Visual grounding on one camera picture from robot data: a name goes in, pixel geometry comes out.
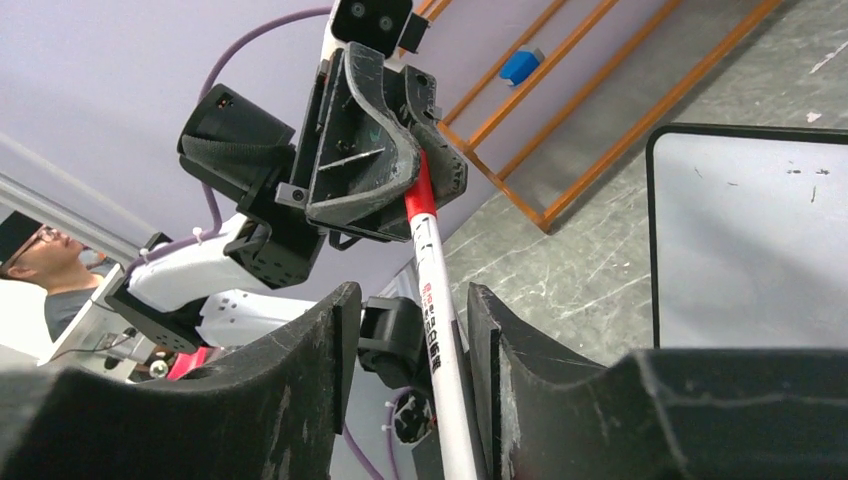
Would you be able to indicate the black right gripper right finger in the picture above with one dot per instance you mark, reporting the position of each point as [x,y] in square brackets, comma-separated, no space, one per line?
[546,412]

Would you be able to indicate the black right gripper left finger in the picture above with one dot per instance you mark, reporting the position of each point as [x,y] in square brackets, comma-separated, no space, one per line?
[269,410]

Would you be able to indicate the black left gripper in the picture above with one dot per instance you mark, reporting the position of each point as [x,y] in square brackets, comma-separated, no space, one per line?
[369,133]

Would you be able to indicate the red marker cap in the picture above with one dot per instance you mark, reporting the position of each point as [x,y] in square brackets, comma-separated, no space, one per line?
[419,198]

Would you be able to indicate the white marker pen body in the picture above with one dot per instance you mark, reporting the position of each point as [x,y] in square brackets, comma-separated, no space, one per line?
[459,443]

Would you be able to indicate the black framed whiteboard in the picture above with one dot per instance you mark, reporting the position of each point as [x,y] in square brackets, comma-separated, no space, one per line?
[748,236]

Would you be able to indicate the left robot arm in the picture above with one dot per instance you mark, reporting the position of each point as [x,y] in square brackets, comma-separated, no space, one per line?
[246,154]

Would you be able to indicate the blue eraser on rack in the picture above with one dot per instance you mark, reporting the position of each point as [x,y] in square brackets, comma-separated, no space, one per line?
[520,65]

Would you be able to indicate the orange wooden tiered rack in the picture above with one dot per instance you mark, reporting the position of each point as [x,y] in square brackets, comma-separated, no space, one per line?
[612,70]

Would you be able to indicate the person with glasses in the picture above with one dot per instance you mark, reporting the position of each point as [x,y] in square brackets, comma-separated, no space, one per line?
[46,278]

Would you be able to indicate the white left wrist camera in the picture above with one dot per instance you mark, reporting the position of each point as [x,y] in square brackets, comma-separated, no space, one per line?
[388,27]

